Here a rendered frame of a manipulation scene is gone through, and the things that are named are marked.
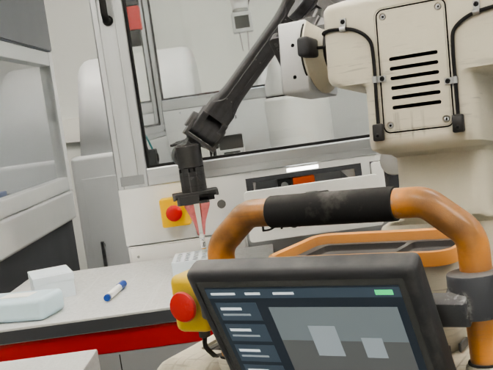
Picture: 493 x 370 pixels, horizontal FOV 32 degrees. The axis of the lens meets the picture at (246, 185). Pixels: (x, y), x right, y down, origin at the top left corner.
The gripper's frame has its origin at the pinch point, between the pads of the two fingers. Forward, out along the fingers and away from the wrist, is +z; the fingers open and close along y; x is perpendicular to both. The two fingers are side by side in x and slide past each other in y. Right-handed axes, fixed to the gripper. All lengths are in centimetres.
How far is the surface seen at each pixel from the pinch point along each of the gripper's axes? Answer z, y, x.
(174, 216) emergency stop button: -2.2, 5.3, -17.7
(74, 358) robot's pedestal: 8, 24, 61
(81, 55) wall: -74, 44, -351
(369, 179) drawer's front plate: -7.0, -36.6, 14.3
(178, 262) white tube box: 4.8, 6.1, 8.9
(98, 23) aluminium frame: -52, 16, -26
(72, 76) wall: -62, 51, -352
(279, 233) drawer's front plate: 1.8, -16.1, 11.7
